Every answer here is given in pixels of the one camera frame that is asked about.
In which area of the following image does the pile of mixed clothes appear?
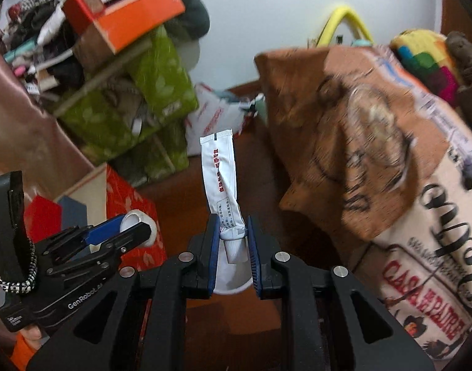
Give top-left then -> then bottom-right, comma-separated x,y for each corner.
0,0 -> 86,93

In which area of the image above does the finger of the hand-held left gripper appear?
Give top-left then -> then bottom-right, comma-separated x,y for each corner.
46,222 -> 153,279
37,216 -> 126,259

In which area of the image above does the white squeezed tube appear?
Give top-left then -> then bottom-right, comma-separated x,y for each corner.
199,129 -> 248,265

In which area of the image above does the white plastic bag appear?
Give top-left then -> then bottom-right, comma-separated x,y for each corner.
185,83 -> 260,157

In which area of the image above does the white round cup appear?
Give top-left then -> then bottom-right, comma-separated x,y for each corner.
213,261 -> 254,295

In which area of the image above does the multicolour knitted blanket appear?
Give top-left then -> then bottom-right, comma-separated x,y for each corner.
389,29 -> 466,105

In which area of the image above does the green leaf-print box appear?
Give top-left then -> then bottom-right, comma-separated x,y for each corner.
128,27 -> 200,124
54,85 -> 159,163
108,120 -> 190,186

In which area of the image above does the black white wrist strap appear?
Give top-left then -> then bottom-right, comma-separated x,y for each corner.
0,236 -> 37,294

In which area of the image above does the large orange box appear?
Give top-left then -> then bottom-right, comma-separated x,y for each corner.
71,0 -> 186,72

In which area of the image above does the yellow hoop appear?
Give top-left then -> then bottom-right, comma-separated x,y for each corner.
317,5 -> 373,47

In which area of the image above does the small red box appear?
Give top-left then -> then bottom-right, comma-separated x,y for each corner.
62,0 -> 107,33

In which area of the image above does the plain red packet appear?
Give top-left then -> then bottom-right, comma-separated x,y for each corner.
23,195 -> 62,242

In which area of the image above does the brown cream printed cushion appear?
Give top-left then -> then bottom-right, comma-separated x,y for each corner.
254,44 -> 472,364

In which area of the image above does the white tape roll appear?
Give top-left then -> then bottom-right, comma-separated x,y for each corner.
120,209 -> 158,248

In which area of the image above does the grey blue packet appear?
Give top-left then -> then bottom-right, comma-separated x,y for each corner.
58,196 -> 93,228

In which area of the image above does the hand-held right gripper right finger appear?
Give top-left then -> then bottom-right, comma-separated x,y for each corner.
245,215 -> 437,371

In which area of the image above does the dark grey cushion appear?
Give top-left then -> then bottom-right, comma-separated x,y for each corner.
143,0 -> 211,39

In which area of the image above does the red floral box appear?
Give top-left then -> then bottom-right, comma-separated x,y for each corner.
54,162 -> 169,275

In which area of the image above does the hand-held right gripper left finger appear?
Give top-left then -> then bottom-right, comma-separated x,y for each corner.
27,213 -> 221,371

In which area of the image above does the pink satin cloth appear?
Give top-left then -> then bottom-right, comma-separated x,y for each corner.
0,19 -> 97,202

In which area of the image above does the brown plush toy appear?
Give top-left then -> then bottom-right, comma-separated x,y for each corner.
446,31 -> 472,124

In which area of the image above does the wooden slat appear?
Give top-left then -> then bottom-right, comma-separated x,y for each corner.
52,41 -> 151,118

